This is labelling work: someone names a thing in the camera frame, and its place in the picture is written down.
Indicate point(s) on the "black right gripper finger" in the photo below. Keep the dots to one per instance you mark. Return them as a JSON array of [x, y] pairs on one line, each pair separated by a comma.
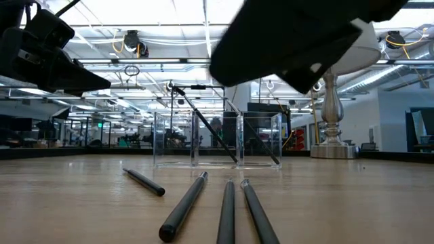
[[271, 37]]

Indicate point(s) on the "black makeup brush silver ferrule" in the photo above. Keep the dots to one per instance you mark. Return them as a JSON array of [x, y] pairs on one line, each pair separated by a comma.
[[227, 217], [146, 182], [186, 205], [258, 213], [261, 142]]

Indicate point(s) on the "clear acrylic brush organizer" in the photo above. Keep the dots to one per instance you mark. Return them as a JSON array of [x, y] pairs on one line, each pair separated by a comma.
[[173, 135]]

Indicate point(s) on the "black fluffy-head makeup brush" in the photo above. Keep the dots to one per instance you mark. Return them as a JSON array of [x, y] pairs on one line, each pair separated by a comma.
[[207, 125]]

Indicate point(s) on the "white shade silver table lamp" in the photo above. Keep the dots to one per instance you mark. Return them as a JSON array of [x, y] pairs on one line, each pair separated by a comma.
[[332, 112]]

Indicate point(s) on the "large black monitor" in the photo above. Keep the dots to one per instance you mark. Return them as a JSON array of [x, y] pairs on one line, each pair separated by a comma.
[[268, 108]]

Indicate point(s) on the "stack of red bins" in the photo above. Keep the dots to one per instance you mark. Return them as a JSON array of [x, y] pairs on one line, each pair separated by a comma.
[[300, 139]]

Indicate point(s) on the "small dark laptop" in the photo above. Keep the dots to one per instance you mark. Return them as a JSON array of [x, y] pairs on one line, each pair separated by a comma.
[[368, 146]]

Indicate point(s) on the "crinkled silver sheet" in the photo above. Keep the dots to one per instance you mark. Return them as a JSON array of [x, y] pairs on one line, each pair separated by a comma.
[[420, 125]]

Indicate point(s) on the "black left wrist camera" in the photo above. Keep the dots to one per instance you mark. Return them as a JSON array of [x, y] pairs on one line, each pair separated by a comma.
[[51, 32]]

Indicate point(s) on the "black aluminium table frame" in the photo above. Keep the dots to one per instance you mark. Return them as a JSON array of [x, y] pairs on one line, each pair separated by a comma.
[[68, 153]]

